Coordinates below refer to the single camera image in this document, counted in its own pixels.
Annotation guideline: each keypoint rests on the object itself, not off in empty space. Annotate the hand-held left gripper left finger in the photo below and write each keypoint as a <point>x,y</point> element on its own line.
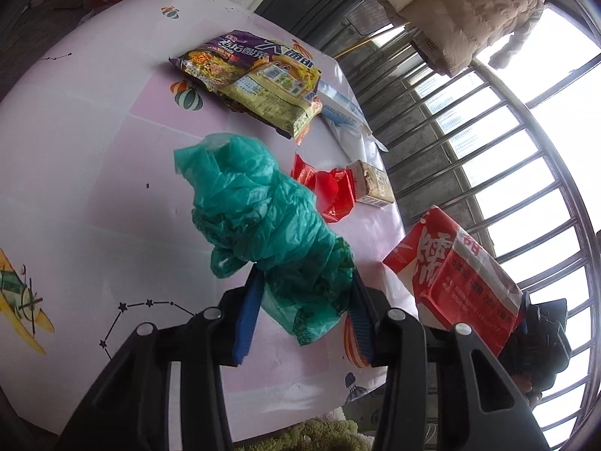
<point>246,324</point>

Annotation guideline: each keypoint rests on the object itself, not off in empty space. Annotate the red snack wrapper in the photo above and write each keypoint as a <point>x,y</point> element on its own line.
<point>328,188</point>

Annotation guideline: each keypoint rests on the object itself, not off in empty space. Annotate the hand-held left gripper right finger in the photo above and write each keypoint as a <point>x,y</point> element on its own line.
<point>364,333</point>

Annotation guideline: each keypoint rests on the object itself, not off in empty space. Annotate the printed tablecloth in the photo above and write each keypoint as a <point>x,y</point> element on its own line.
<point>94,150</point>

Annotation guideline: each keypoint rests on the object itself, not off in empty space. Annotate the metal railing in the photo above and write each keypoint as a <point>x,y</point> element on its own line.
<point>526,109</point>

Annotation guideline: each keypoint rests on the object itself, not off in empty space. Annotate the beige down jacket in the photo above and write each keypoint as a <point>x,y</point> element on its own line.
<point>460,4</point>

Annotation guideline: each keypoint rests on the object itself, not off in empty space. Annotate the green plastic bag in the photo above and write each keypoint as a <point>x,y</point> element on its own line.
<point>263,206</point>

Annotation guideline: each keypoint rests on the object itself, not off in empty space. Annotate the blue white carton box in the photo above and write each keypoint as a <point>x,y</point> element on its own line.
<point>338,108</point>

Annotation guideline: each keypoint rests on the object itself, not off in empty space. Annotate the green white fluffy blanket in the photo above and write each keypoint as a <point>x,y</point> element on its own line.
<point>328,437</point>

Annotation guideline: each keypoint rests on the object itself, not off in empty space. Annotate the purple yellow noodle packet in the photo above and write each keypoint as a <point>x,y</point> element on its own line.
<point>244,75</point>

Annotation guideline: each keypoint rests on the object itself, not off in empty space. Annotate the red white bag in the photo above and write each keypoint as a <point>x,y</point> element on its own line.
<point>450,282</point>

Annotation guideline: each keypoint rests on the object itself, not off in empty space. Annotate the small tan cardboard box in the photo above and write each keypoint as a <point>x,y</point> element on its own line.
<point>373,183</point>

